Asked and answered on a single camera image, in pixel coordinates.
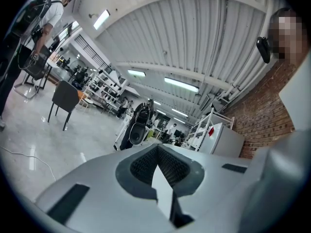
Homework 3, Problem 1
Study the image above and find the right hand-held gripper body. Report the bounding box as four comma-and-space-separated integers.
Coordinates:
239, 129, 311, 233

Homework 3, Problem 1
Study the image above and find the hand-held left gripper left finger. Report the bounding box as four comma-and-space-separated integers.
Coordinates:
34, 144, 186, 233

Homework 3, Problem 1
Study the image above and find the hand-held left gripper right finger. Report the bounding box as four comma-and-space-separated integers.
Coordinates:
155, 143, 254, 233

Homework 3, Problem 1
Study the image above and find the white cabinet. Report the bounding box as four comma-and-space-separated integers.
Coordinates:
203, 122, 245, 158

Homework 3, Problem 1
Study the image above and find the black and white robot seat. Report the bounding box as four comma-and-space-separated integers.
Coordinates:
120, 101, 154, 151

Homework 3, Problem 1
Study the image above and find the white stool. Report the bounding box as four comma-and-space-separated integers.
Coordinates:
79, 98, 94, 109

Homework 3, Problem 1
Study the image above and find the grey upholstered chair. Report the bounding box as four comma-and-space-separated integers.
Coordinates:
47, 80, 80, 132

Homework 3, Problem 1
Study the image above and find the white shelf rack with items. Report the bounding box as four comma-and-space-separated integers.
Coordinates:
83, 69, 127, 114

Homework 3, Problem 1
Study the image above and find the long ceiling light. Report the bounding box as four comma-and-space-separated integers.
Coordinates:
164, 77, 200, 93
93, 9, 111, 31
127, 69, 146, 78

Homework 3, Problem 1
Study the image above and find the black mesh office chair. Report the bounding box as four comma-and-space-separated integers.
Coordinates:
14, 44, 52, 100

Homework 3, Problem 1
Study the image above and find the white metal shelf frame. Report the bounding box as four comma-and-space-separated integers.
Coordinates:
186, 107, 235, 152

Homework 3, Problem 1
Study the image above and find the white floor cable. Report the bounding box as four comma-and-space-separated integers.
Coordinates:
0, 145, 57, 182

